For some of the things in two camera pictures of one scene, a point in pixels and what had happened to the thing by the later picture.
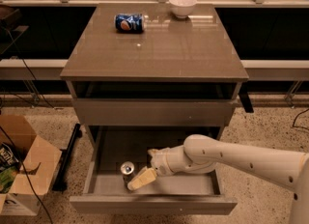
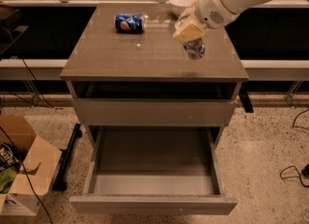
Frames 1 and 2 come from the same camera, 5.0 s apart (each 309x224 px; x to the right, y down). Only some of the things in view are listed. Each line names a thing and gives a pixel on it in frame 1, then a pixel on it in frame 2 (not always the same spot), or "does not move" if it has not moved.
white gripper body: x=159 y=161 to x=211 y=8
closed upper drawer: x=154 y=112 does not move
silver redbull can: x=127 y=172 to x=195 y=49
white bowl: x=182 y=6 does not move
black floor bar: x=61 y=182 does not move
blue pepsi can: x=128 y=23 does not move
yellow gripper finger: x=146 y=176 to x=186 y=30
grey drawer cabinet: x=154 y=72 does not move
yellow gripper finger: x=153 y=152 to x=189 y=13
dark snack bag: x=9 y=157 does not move
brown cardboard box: x=40 y=159 does not move
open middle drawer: x=185 y=193 does not move
